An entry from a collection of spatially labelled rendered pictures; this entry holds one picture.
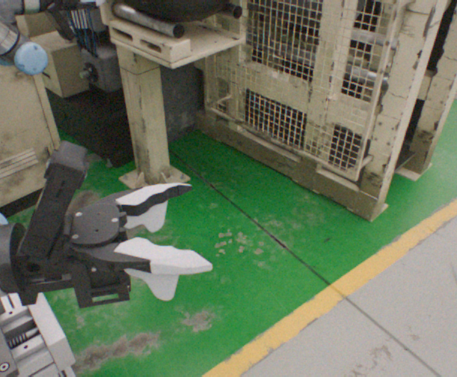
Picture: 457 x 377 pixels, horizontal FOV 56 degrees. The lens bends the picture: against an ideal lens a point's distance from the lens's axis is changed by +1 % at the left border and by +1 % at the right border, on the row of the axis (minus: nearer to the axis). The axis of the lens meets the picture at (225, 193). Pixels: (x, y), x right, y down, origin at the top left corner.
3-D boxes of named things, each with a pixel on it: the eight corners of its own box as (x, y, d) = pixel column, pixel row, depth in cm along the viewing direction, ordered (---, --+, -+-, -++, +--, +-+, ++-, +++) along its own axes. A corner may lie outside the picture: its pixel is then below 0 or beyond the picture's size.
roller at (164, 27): (116, -2, 157) (124, 7, 161) (110, 10, 157) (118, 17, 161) (179, 21, 138) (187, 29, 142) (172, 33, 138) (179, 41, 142)
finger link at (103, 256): (170, 255, 42) (99, 235, 46) (167, 241, 41) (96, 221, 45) (143, 286, 39) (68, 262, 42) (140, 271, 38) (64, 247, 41)
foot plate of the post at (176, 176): (118, 179, 227) (117, 173, 224) (158, 159, 241) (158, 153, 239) (149, 203, 212) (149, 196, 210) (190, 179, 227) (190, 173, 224)
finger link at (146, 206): (178, 210, 57) (120, 243, 51) (174, 170, 54) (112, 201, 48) (194, 218, 55) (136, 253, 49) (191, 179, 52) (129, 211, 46)
